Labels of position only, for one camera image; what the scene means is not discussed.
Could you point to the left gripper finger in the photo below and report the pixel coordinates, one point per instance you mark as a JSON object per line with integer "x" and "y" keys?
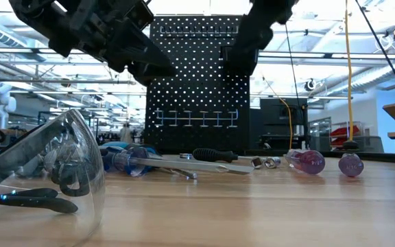
{"x": 142, "y": 55}
{"x": 142, "y": 78}

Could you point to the red screwdriver marked 1/4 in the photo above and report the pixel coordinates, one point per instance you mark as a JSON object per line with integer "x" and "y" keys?
{"x": 305, "y": 162}

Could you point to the red screwdriver marked 3/16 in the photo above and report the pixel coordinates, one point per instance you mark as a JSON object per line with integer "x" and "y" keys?
{"x": 350, "y": 165}

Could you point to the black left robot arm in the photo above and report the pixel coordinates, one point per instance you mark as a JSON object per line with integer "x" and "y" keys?
{"x": 43, "y": 17}

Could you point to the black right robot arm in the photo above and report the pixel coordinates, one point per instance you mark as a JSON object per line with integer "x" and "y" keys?
{"x": 273, "y": 10}

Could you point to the person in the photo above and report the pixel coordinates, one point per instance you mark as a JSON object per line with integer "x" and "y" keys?
{"x": 126, "y": 133}

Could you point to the black metal pegboard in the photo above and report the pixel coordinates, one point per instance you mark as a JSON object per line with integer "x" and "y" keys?
{"x": 197, "y": 103}

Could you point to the black cabinet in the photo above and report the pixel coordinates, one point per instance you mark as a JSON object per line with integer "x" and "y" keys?
{"x": 279, "y": 120}

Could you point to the red storage bin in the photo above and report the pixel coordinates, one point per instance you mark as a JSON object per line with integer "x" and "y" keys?
{"x": 345, "y": 132}

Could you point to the clear safety glasses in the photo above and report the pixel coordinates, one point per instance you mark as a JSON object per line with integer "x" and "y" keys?
{"x": 22, "y": 151}

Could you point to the black aluminium table frame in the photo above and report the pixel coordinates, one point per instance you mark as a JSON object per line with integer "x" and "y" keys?
{"x": 382, "y": 158}

